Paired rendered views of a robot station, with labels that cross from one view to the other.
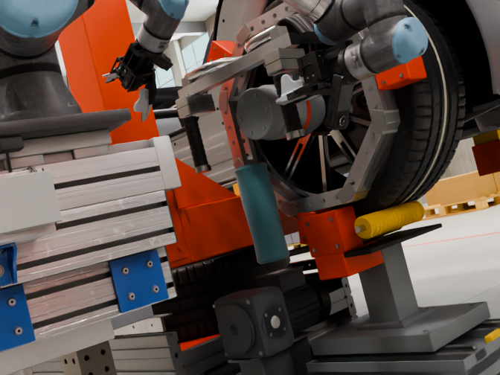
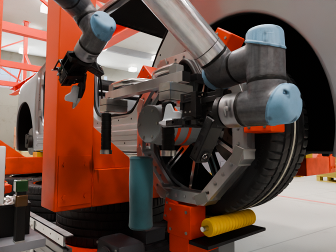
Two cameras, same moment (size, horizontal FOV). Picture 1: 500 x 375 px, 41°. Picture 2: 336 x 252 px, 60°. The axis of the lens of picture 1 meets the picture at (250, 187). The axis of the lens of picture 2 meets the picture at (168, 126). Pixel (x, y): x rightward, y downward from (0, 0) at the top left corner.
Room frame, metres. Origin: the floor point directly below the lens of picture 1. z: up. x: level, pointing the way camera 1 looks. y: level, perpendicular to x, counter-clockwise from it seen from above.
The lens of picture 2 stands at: (0.68, -0.16, 0.77)
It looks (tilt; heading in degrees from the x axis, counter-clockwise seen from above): 4 degrees up; 3
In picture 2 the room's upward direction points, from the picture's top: straight up
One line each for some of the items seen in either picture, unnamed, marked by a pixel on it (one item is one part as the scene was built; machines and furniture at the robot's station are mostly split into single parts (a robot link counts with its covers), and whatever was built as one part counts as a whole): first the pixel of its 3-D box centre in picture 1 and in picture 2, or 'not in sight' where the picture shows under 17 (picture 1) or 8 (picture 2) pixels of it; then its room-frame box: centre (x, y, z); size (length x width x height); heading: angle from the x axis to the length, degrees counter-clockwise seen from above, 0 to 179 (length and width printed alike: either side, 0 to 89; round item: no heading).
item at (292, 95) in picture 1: (305, 90); (181, 122); (1.40, -0.16, 0.83); 0.09 x 0.05 x 0.02; 52
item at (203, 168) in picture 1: (196, 143); (106, 132); (1.72, 0.11, 0.83); 0.04 x 0.04 x 0.16
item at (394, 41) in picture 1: (393, 44); (267, 104); (1.26, -0.33, 0.86); 0.11 x 0.08 x 0.09; 44
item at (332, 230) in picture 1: (344, 240); (193, 225); (1.78, -0.21, 0.48); 0.16 x 0.12 x 0.17; 134
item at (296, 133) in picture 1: (288, 104); (168, 127); (1.47, -0.13, 0.83); 0.04 x 0.04 x 0.16
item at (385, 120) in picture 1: (300, 109); (185, 126); (1.76, -0.18, 0.85); 0.54 x 0.07 x 0.54; 44
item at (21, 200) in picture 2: not in sight; (20, 200); (1.68, 0.39, 0.59); 0.04 x 0.04 x 0.04; 44
